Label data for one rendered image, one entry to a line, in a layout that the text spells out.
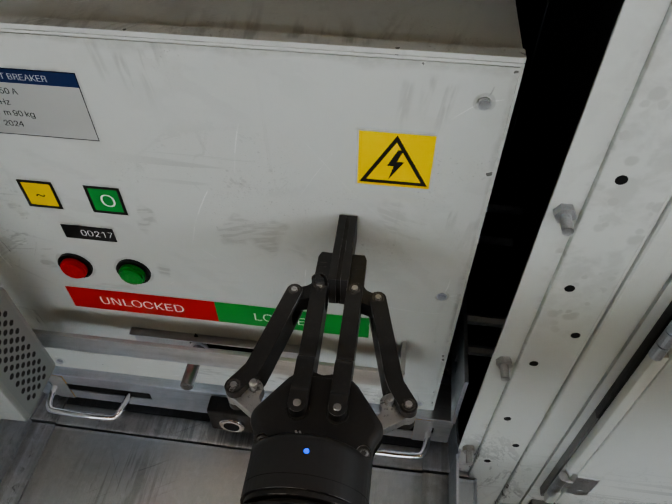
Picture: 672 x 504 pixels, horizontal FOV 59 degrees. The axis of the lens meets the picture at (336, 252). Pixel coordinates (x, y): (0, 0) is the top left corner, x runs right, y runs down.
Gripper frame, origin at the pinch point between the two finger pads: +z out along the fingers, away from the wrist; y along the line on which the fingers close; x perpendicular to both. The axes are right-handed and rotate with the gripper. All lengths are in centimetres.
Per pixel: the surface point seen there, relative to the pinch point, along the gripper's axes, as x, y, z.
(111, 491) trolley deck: -38.2, -27.6, -8.4
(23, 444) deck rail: -38, -41, -4
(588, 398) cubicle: -16.8, 24.2, -0.6
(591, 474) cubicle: -28.6, 27.8, -3.1
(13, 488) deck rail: -38, -40, -10
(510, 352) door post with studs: -10.2, 15.4, -0.6
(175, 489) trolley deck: -38.3, -19.8, -7.2
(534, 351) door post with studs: -9.1, 17.2, -1.0
